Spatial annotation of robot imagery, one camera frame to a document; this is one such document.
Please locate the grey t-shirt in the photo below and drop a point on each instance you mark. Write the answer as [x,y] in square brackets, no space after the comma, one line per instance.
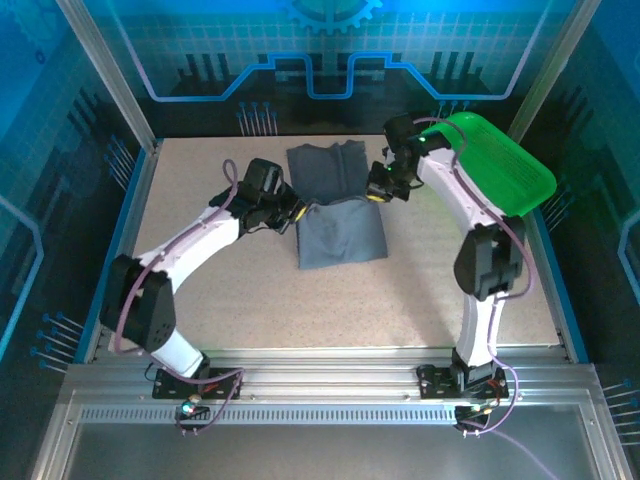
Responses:
[340,235]

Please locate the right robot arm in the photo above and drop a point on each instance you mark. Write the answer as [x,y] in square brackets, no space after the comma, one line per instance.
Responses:
[450,180]

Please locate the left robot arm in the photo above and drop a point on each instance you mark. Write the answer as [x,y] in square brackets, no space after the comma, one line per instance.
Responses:
[200,240]

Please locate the green plastic basket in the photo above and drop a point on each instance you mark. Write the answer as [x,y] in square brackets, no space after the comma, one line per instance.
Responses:
[500,165]

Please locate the blue table edge trim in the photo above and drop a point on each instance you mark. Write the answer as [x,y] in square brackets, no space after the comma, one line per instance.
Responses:
[565,300]
[129,200]

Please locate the slotted aluminium strip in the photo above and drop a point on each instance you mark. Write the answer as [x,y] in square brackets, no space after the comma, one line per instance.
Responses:
[325,414]

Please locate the small connector with lights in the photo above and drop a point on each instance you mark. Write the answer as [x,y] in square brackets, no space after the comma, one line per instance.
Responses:
[190,407]
[475,409]

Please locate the aluminium mounting rail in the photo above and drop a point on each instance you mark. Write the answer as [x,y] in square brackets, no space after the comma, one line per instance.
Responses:
[325,372]

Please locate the aluminium frame post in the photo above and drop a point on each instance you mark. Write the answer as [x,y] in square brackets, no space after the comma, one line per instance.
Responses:
[550,70]
[110,75]

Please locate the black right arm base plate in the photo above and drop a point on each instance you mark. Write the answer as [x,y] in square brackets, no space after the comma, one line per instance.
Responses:
[435,382]

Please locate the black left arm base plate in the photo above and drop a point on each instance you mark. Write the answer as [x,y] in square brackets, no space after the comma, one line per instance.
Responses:
[165,389]

